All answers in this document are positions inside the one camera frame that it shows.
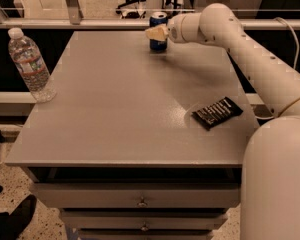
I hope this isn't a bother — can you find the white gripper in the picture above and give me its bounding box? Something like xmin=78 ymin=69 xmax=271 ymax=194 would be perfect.
xmin=145 ymin=13 xmax=204 ymax=43

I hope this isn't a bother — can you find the blue pepsi can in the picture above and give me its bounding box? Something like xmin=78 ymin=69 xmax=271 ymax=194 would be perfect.
xmin=149 ymin=12 xmax=168 ymax=52

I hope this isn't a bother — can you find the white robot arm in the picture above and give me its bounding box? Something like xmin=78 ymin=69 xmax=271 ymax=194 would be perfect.
xmin=146 ymin=3 xmax=300 ymax=240

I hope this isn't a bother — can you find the clear plastic water bottle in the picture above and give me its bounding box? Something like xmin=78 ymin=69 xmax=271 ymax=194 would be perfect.
xmin=8 ymin=28 xmax=56 ymax=103

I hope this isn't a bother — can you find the black snack bar wrapper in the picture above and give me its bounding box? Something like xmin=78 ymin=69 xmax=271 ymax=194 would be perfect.
xmin=191 ymin=97 xmax=243 ymax=130

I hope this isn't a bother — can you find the grey drawer cabinet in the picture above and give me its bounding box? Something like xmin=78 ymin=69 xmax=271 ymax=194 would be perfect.
xmin=6 ymin=31 xmax=257 ymax=240

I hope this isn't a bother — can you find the metal railing with glass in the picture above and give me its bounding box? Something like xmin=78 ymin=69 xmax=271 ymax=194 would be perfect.
xmin=0 ymin=7 xmax=300 ymax=31

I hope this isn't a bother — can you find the top grey drawer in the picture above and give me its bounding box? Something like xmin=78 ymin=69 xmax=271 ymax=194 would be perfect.
xmin=31 ymin=183 xmax=240 ymax=208

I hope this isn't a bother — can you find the grey drawer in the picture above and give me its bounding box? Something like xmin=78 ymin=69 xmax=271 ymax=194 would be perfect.
xmin=31 ymin=183 xmax=240 ymax=208
xmin=61 ymin=211 xmax=228 ymax=230

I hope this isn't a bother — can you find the black chair base bottom left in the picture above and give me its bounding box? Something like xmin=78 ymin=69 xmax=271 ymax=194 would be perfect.
xmin=0 ymin=194 xmax=37 ymax=240

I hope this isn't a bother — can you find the white cable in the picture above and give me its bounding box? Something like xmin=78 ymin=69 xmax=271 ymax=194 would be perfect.
xmin=254 ymin=16 xmax=300 ymax=121

